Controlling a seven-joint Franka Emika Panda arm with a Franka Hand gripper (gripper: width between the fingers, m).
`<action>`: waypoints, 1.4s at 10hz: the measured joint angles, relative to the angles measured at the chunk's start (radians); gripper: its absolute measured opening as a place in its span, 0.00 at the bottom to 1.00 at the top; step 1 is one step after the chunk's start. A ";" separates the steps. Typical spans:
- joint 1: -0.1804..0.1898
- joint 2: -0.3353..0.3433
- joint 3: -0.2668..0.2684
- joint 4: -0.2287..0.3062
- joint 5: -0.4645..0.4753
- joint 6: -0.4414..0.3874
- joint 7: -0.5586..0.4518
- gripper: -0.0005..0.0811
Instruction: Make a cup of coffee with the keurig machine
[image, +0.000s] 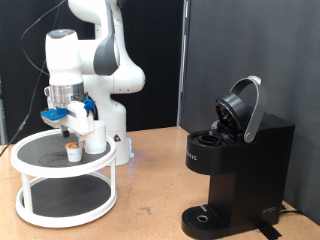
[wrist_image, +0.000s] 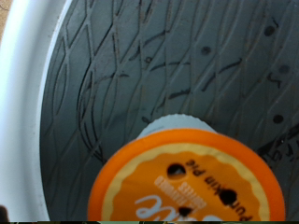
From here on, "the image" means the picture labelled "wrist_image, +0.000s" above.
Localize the K-cup pod orange lid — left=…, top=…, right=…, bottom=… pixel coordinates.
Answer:
left=87, top=113, right=287, bottom=222

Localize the white two-tier turntable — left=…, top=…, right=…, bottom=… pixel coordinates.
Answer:
left=0, top=0, right=299, bottom=222

